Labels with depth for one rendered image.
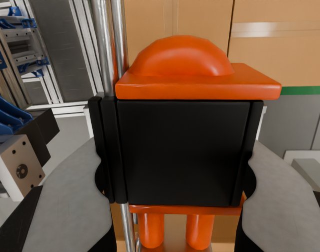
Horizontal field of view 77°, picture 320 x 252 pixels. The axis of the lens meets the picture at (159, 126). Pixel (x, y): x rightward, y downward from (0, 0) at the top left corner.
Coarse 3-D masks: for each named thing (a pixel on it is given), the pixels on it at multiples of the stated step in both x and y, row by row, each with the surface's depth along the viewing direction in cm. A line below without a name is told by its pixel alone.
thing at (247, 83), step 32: (128, 96) 9; (160, 96) 9; (192, 96) 9; (224, 96) 9; (256, 96) 9; (128, 128) 10; (160, 128) 10; (192, 128) 10; (224, 128) 10; (256, 128) 10; (128, 160) 11; (160, 160) 11; (192, 160) 11; (224, 160) 11; (128, 192) 12; (160, 192) 12; (192, 192) 12; (224, 192) 12
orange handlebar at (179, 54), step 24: (144, 48) 11; (168, 48) 10; (192, 48) 10; (216, 48) 10; (144, 72) 10; (168, 72) 10; (192, 72) 10; (216, 72) 10; (144, 216) 15; (192, 216) 15; (144, 240) 16; (192, 240) 16
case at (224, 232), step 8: (112, 208) 46; (120, 208) 46; (112, 216) 44; (120, 216) 44; (216, 216) 43; (224, 216) 43; (232, 216) 43; (120, 224) 42; (136, 224) 42; (216, 224) 42; (224, 224) 41; (232, 224) 41; (120, 232) 41; (216, 232) 40; (224, 232) 40; (232, 232) 40; (120, 240) 39; (216, 240) 38; (224, 240) 38; (232, 240) 38; (120, 248) 40; (136, 248) 40; (216, 248) 39; (224, 248) 39; (232, 248) 39
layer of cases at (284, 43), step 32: (128, 0) 67; (160, 0) 67; (192, 0) 66; (224, 0) 66; (256, 0) 66; (288, 0) 65; (128, 32) 71; (160, 32) 71; (192, 32) 71; (224, 32) 70; (256, 32) 70; (288, 32) 69; (256, 64) 75; (288, 64) 74
